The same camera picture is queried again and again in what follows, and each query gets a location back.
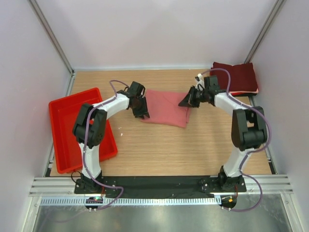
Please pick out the right aluminium frame post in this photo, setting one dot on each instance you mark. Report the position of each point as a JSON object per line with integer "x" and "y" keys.
{"x": 270, "y": 19}

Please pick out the pink t shirt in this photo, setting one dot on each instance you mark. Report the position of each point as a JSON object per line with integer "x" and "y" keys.
{"x": 164, "y": 109}

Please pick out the aluminium frame post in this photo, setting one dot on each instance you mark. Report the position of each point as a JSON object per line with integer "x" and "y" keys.
{"x": 47, "y": 28}
{"x": 270, "y": 19}

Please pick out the pink folded shirt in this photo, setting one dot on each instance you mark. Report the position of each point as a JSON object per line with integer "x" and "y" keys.
{"x": 253, "y": 92}

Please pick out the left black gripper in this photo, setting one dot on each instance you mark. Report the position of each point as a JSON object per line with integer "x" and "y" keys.
{"x": 144, "y": 110}

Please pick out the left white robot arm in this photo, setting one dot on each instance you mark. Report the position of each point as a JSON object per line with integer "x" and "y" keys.
{"x": 90, "y": 124}

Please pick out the slotted cable duct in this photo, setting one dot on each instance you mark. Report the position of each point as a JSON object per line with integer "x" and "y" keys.
{"x": 95, "y": 201}

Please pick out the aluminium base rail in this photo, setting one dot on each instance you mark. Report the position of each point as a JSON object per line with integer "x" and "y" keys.
{"x": 56, "y": 186}

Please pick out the red plastic tray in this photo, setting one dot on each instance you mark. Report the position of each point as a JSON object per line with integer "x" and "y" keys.
{"x": 63, "y": 113}

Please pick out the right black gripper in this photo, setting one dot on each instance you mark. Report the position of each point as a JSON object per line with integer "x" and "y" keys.
{"x": 189, "y": 100}

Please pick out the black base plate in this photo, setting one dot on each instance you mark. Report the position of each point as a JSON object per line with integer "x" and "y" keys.
{"x": 174, "y": 187}

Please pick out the left aluminium frame post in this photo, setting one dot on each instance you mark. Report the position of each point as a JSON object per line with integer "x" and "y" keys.
{"x": 47, "y": 28}

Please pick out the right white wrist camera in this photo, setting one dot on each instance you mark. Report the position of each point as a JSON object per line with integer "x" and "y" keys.
{"x": 199, "y": 82}

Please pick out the dark red folded shirt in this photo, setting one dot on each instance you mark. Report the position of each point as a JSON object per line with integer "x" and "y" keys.
{"x": 242, "y": 76}

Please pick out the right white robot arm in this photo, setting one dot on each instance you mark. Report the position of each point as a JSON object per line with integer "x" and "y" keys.
{"x": 248, "y": 130}

